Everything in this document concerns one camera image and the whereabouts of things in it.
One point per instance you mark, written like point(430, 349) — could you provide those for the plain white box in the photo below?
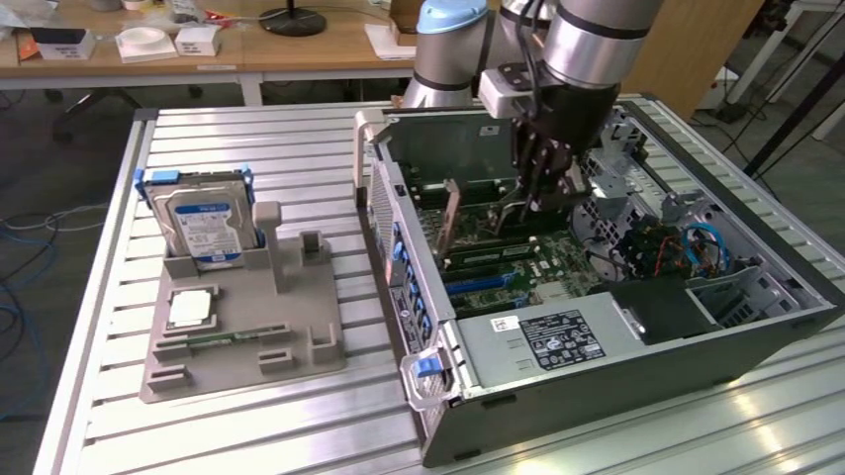
point(197, 42)

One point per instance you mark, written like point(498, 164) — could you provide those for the blue expansion slot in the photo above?
point(482, 284)

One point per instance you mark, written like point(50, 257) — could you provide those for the wooden cabinet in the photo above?
point(700, 49)

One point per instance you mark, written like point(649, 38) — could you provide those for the silver CPU chip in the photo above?
point(189, 309)

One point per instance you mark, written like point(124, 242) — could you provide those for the white box with black top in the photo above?
point(63, 47)

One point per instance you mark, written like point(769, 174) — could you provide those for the metal disk bay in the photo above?
point(614, 198)

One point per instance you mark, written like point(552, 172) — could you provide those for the black plastic air duct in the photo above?
point(660, 307)

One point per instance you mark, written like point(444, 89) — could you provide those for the white side table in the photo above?
point(821, 74)

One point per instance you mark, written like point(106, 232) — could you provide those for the installed RAM stick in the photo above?
point(492, 252)

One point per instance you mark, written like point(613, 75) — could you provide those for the open black PC case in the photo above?
point(594, 410)

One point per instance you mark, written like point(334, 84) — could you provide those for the grey plastic parts rack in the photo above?
point(297, 297)

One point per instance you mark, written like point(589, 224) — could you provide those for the green RAM stick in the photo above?
point(218, 339)

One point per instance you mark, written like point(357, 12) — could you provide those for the white box with round hollow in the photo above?
point(147, 47)

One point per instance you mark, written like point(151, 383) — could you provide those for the black round lamp base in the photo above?
point(293, 22)

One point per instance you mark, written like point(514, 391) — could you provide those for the hard disk with blue caddy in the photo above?
point(205, 227)

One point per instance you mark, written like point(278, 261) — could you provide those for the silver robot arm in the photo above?
point(594, 44)

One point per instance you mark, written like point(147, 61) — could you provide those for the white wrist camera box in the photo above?
point(498, 94)

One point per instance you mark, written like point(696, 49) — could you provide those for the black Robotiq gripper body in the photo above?
point(574, 114)

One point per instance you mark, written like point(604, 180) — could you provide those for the wooden desk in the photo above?
point(297, 54)

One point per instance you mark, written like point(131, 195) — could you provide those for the grey power supply unit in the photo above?
point(502, 356)

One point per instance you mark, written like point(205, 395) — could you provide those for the black office chair base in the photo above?
point(64, 133)

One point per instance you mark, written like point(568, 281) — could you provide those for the black fan graphics card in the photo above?
point(450, 218)

